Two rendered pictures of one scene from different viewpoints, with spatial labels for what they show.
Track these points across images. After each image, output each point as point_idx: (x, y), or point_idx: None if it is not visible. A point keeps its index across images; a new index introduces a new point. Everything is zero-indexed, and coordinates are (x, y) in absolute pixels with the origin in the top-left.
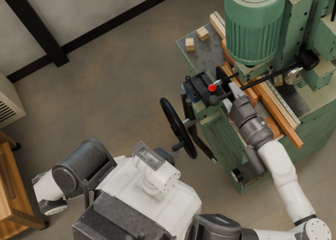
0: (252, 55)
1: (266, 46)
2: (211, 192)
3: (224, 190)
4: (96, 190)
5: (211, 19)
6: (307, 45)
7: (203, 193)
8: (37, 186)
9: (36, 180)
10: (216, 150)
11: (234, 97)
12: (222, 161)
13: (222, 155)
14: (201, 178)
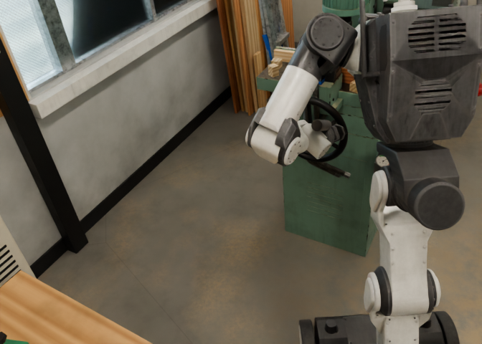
0: None
1: None
2: (338, 270)
3: (348, 262)
4: (366, 25)
5: (275, 53)
6: (378, 10)
7: (330, 276)
8: (270, 110)
9: (261, 114)
10: (318, 217)
11: (375, 17)
12: (328, 231)
13: (333, 208)
14: (317, 264)
